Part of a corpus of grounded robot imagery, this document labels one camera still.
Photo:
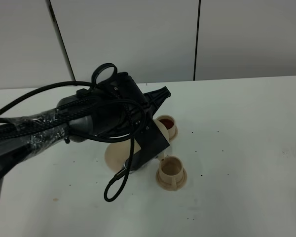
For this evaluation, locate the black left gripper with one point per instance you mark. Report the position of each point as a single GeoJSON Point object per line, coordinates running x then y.
{"type": "Point", "coordinates": [117, 107]}

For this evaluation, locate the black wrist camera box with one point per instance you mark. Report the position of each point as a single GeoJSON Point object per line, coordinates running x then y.
{"type": "Point", "coordinates": [148, 148]}

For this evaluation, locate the beige teacup near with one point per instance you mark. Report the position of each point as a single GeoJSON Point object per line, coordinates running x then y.
{"type": "Point", "coordinates": [171, 174]}

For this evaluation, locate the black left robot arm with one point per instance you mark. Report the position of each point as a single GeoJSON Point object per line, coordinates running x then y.
{"type": "Point", "coordinates": [22, 138]}

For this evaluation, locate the beige teacup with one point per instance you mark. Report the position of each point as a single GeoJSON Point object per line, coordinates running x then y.
{"type": "Point", "coordinates": [171, 174]}
{"type": "Point", "coordinates": [170, 124]}

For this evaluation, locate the round beige teapot saucer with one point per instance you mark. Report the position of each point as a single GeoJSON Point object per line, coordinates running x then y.
{"type": "Point", "coordinates": [117, 154]}

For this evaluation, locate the beige teacup far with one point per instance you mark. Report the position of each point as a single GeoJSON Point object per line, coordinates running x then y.
{"type": "Point", "coordinates": [170, 124]}

